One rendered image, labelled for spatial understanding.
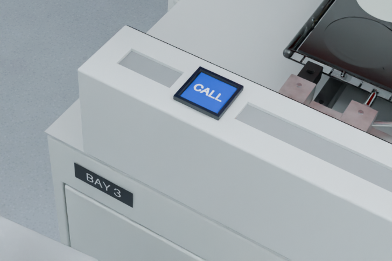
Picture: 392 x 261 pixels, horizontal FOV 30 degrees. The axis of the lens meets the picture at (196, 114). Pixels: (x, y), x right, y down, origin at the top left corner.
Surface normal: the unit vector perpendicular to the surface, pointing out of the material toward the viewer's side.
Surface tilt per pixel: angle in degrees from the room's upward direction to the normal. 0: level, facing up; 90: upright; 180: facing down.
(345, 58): 0
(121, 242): 90
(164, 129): 90
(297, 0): 0
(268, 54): 0
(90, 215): 90
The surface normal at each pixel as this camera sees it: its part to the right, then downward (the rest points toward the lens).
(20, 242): 0.07, -0.69
